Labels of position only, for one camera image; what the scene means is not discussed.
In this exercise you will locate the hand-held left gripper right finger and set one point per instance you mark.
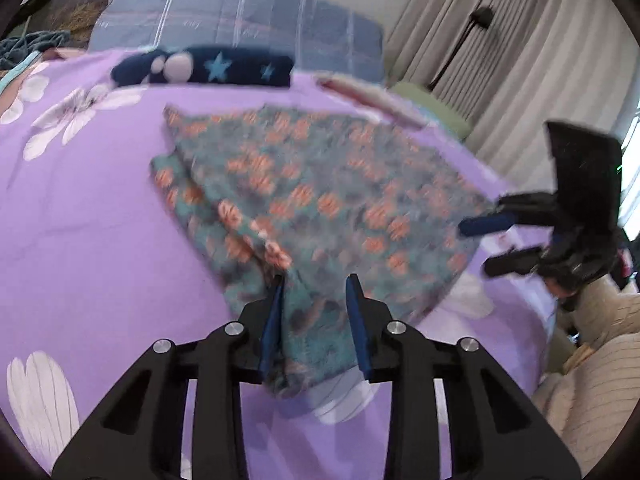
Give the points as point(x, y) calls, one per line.
point(357, 332)

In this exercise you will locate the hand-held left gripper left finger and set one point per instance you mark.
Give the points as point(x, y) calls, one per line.
point(272, 332)

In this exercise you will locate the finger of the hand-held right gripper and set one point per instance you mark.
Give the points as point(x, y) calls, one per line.
point(485, 224)
point(512, 261)

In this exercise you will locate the teal floral shirt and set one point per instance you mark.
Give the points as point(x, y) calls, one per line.
point(325, 185)

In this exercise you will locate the person's right forearm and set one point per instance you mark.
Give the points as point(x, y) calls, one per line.
point(610, 310)

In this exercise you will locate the green pillow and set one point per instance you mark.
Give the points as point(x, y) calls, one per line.
point(435, 110)

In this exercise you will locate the beige curtain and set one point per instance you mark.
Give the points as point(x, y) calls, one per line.
point(550, 60)

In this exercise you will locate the folded pink cloth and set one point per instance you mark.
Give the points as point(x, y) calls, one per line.
point(395, 110)

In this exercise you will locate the folded beige cloth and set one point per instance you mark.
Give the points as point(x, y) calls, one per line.
point(350, 83)

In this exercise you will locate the black floor lamp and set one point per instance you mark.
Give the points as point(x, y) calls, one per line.
point(482, 16)

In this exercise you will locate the purple floral bed sheet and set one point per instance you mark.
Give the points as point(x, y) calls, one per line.
point(100, 210)

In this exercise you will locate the navy star-print cloth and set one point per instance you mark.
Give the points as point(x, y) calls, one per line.
point(225, 67)

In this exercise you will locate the blue plaid pillow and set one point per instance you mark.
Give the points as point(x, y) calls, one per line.
point(225, 10)

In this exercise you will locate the dark floral quilt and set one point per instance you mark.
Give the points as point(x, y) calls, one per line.
point(80, 10)

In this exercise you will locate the dark teal fleece blanket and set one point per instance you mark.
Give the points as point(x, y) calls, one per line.
point(30, 45)

